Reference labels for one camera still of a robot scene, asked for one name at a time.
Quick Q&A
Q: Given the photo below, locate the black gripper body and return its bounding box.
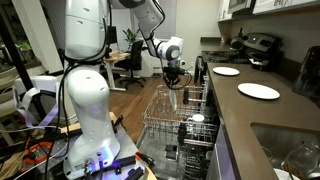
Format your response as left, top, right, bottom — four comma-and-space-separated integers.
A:
162, 65, 186, 80

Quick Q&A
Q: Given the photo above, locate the white plastic plate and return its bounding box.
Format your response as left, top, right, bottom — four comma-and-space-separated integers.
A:
168, 87, 179, 111

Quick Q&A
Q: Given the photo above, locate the white dinner plate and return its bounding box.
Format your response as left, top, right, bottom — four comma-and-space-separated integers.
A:
237, 82, 281, 100
212, 66, 240, 77

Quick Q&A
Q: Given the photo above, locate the built-in dishwasher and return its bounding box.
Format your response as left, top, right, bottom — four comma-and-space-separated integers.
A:
135, 74, 221, 180

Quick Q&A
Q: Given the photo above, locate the black cylindrical bottle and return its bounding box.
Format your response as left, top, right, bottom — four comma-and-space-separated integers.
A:
182, 87, 190, 106

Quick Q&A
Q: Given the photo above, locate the black office chair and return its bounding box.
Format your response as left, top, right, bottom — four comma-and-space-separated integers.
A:
114, 39, 147, 90

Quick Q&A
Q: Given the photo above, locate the black steel stove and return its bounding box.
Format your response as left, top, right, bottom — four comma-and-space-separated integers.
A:
194, 32, 284, 88

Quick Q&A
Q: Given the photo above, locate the black tall cup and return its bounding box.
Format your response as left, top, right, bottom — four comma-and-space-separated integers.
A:
177, 121, 190, 145

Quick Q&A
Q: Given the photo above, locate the white window blind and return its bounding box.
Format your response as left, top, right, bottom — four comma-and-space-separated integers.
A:
151, 0, 178, 44

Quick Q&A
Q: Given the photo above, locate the green potted plant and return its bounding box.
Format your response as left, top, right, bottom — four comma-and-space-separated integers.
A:
122, 27, 140, 51

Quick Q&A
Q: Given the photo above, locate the wooden desk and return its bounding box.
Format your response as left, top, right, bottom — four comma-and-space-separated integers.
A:
102, 49, 133, 93

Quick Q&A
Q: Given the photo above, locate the dark kettle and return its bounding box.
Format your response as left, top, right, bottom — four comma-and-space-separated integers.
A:
229, 28, 249, 51

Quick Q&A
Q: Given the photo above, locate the black monitor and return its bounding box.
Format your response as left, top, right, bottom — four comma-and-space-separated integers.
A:
105, 25, 118, 58

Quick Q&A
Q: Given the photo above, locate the white base cabinet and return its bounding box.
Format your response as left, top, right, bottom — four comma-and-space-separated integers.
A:
206, 124, 242, 180

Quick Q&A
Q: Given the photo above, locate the black microwave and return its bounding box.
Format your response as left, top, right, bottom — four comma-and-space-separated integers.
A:
228, 0, 256, 15

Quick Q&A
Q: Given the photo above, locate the steel kitchen sink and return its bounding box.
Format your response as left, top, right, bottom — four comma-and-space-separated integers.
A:
249, 122, 320, 180

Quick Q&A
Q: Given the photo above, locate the white chair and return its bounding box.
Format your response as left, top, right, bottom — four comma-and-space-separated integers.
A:
12, 74, 60, 101

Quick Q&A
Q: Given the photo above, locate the black blender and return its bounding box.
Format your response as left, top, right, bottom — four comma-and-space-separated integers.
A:
292, 45, 320, 108

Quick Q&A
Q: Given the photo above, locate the glass pitcher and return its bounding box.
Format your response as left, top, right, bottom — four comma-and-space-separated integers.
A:
281, 141, 320, 180

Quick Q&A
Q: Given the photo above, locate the small green plant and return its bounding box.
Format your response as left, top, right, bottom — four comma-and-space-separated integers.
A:
14, 39, 34, 61

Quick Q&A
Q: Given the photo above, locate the black pole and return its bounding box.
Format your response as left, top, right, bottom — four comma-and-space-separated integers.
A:
0, 13, 48, 123

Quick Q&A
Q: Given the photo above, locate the white wire dishwasher rack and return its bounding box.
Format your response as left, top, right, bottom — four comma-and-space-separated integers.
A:
142, 83, 220, 148

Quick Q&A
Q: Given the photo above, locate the dark wire dishwasher rack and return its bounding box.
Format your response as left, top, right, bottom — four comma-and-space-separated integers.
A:
178, 138, 218, 180

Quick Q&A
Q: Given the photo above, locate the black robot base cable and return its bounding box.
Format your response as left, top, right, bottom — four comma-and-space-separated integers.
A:
43, 0, 113, 180

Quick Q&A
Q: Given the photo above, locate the long white wall cabinet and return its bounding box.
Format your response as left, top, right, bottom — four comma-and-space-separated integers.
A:
218, 0, 320, 23

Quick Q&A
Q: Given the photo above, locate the white strap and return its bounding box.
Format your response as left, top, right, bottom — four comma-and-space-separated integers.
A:
12, 87, 61, 132

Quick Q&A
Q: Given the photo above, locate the orange cable coil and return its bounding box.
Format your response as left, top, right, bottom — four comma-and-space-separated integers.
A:
21, 141, 54, 165

